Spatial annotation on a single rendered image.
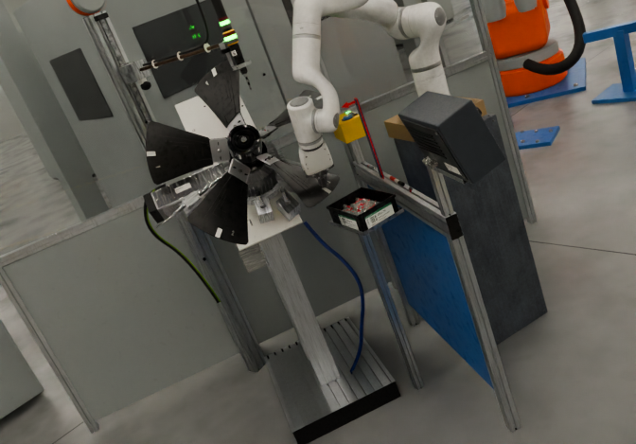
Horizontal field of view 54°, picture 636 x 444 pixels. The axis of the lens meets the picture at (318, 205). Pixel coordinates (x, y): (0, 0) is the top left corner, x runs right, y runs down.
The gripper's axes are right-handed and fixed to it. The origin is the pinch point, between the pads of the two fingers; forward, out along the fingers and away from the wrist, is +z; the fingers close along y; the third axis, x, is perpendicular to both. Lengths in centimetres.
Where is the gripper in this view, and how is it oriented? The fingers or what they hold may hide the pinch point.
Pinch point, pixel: (322, 181)
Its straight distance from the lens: 217.5
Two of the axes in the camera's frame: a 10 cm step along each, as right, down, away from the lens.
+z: 2.4, 7.7, 6.0
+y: -9.1, 4.0, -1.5
